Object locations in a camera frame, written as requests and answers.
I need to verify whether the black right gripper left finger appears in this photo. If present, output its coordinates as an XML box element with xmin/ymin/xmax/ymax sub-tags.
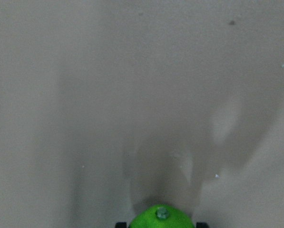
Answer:
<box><xmin>115</xmin><ymin>222</ymin><xmax>127</xmax><ymax>228</ymax></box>

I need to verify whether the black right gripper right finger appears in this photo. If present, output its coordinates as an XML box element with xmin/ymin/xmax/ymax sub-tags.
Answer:
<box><xmin>196</xmin><ymin>222</ymin><xmax>209</xmax><ymax>228</ymax></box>

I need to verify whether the green lime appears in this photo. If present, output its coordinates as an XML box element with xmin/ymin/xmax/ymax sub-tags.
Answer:
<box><xmin>129</xmin><ymin>204</ymin><xmax>195</xmax><ymax>228</ymax></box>

